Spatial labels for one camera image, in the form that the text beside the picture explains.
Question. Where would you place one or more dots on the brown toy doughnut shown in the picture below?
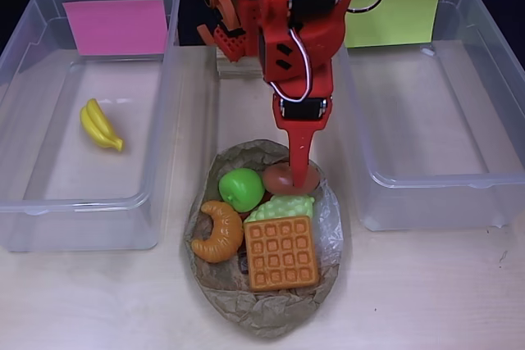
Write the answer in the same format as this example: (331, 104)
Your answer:
(277, 180)

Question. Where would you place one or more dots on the light green toy grapes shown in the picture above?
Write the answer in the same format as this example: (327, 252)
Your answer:
(283, 206)

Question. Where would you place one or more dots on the green toy apple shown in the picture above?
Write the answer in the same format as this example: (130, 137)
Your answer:
(240, 188)

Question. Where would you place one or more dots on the orange toy waffle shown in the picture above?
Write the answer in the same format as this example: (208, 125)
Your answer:
(283, 253)

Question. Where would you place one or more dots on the orange toy croissant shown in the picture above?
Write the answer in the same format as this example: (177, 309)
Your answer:
(225, 239)

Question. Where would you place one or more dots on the yellow toy banana bunch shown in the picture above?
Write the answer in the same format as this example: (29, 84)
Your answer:
(96, 124)

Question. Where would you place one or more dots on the red robot arm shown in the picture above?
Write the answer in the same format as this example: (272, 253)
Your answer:
(320, 38)

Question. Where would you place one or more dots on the clear plastic bin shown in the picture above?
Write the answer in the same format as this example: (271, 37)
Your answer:
(430, 141)
(61, 169)

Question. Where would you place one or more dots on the yellow-green paper label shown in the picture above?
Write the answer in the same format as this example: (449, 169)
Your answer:
(402, 18)

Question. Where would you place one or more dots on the pink paper label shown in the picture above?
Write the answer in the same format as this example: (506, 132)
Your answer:
(115, 26)

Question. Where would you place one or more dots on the plywood base block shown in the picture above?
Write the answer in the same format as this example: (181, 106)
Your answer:
(238, 69)

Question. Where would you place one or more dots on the orange printed clamp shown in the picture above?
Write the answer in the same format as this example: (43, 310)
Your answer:
(223, 1)

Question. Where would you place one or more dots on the crumpled brown paper bag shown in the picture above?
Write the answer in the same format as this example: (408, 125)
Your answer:
(270, 317)

